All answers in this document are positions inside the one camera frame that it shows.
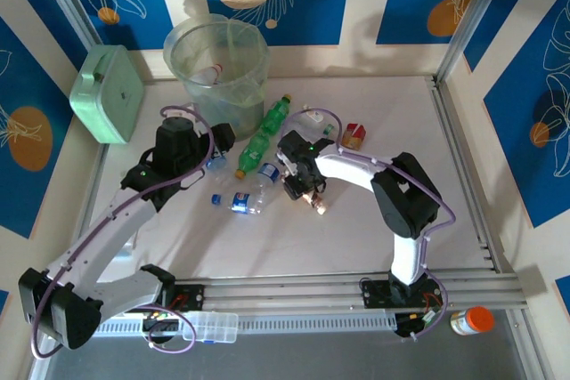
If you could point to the jar with orange lid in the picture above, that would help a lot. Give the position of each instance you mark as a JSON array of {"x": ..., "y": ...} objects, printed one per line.
[{"x": 478, "y": 320}]

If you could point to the clear plastic organizer box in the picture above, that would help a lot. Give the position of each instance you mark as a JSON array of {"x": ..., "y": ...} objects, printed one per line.
[{"x": 214, "y": 326}]

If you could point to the translucent plastic bin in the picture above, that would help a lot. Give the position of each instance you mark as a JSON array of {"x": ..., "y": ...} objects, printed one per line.
[{"x": 178, "y": 55}]

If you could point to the green soda bottle yellow cap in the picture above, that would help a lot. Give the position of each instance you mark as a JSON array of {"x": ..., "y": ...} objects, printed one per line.
[
  {"x": 274, "y": 117},
  {"x": 251, "y": 151}
]

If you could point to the brown Nescafe coffee bottle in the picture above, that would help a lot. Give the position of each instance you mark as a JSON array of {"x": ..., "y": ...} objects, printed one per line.
[{"x": 317, "y": 205}]

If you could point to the clear Pepsi bottle blue cap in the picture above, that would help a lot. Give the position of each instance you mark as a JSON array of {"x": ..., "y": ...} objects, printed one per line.
[{"x": 240, "y": 202}]

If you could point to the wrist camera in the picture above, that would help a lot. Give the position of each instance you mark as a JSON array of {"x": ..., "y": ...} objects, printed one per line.
[
  {"x": 190, "y": 110},
  {"x": 282, "y": 162}
]

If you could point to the mint green plastic case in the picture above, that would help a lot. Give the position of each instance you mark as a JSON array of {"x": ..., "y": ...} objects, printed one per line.
[{"x": 109, "y": 95}]

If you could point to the small bottle green label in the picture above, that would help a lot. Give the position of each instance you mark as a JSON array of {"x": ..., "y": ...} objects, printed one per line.
[{"x": 328, "y": 130}]

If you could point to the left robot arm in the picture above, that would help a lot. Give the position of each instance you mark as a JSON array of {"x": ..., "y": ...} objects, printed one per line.
[{"x": 89, "y": 246}]

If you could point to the blue-capped clear water bottle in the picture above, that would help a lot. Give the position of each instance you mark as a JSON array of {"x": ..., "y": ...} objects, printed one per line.
[{"x": 268, "y": 172}]

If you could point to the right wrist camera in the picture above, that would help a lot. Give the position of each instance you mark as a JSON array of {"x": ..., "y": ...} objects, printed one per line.
[{"x": 282, "y": 162}]

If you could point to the aluminium mounting rail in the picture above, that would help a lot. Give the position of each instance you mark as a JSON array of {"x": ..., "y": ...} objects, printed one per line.
[{"x": 285, "y": 293}]

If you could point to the white-capped bottle blue label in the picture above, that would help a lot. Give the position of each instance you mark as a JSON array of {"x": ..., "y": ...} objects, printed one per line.
[{"x": 217, "y": 163}]

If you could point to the red juice carton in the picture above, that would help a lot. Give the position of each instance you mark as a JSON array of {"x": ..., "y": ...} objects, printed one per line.
[{"x": 354, "y": 137}]

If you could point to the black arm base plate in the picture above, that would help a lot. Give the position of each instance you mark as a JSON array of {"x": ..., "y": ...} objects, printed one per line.
[
  {"x": 193, "y": 297},
  {"x": 374, "y": 293}
]

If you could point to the aluminium frame post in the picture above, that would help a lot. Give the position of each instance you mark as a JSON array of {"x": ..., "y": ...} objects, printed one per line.
[
  {"x": 71, "y": 2},
  {"x": 472, "y": 15}
]

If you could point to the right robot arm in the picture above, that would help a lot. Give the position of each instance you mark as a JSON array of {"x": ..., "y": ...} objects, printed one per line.
[{"x": 405, "y": 202}]

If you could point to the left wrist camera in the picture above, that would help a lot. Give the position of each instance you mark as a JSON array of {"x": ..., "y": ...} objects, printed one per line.
[{"x": 190, "y": 110}]

